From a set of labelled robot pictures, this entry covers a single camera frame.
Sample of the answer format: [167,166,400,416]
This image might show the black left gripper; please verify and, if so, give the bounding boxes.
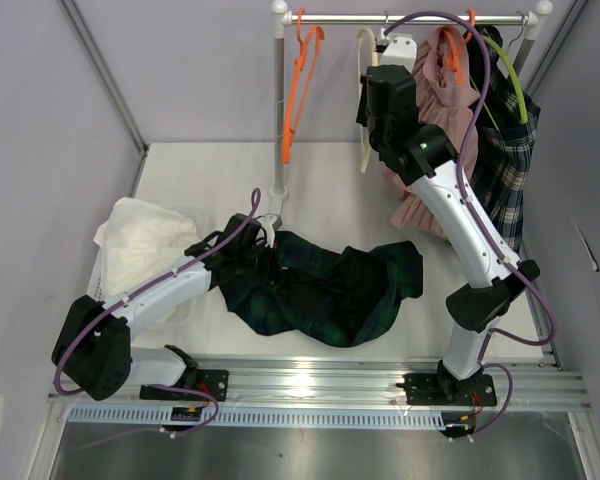
[236,239,283,287]

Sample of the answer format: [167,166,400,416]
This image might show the cream hanger with metal hook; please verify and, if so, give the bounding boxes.
[356,26,384,173]

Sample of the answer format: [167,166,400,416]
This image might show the green plaid skirt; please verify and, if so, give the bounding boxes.
[220,231,424,348]

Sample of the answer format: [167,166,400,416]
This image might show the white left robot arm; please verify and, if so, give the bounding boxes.
[52,214,282,401]

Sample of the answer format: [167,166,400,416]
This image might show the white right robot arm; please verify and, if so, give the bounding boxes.
[357,64,539,406]

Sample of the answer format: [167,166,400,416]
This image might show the pink pleated skirt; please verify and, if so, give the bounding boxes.
[384,25,480,238]

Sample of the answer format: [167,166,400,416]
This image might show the orange hanger holding pink skirt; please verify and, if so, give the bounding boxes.
[441,7,476,86]

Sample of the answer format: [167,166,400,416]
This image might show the empty orange plastic hanger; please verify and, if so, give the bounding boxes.
[281,8,325,165]

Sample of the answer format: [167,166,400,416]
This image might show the navy beige plaid skirt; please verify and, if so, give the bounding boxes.
[471,25,541,251]

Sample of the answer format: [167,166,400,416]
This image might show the lime green hanger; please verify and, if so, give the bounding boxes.
[476,35,529,124]

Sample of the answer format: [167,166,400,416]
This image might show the white plastic basket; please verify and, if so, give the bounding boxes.
[82,204,207,331]

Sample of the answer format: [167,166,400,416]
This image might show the white cloth in basket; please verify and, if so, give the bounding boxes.
[93,197,200,321]

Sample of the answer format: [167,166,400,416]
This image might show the white metal clothes rack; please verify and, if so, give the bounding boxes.
[271,1,553,215]

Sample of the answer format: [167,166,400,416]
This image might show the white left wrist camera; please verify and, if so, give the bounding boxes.
[256,213,283,249]

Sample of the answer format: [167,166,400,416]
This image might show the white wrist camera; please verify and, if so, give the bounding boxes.
[256,213,283,249]
[377,33,418,72]

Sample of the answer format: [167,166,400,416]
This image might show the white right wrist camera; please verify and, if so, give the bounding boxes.
[377,33,418,72]

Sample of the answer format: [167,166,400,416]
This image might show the aluminium mounting rail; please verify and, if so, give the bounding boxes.
[47,354,594,411]

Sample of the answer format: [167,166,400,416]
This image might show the white slotted cable duct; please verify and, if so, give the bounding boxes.
[69,405,445,431]

